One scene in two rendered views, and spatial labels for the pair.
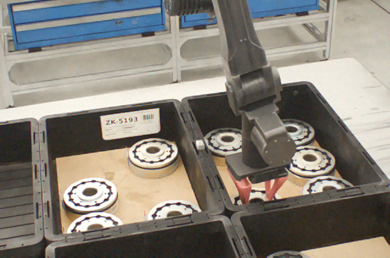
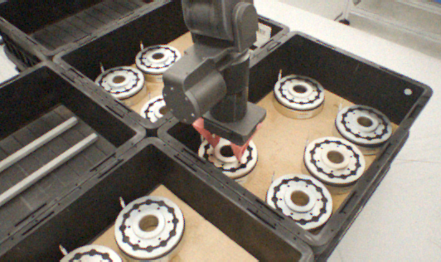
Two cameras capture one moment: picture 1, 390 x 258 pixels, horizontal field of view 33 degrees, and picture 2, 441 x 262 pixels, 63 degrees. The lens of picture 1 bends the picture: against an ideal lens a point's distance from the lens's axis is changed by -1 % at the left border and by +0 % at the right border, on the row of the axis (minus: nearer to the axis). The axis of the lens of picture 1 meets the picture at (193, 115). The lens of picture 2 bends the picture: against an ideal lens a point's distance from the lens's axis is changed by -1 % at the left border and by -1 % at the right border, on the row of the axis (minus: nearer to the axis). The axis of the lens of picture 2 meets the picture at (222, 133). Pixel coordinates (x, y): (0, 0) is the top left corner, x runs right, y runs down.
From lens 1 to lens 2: 88 cm
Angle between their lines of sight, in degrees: 43
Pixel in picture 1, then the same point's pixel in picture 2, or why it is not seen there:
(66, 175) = (182, 41)
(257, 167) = (211, 114)
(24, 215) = not seen: hidden behind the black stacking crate
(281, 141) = (178, 94)
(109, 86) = (421, 41)
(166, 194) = not seen: hidden behind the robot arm
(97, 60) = (432, 21)
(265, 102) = (221, 45)
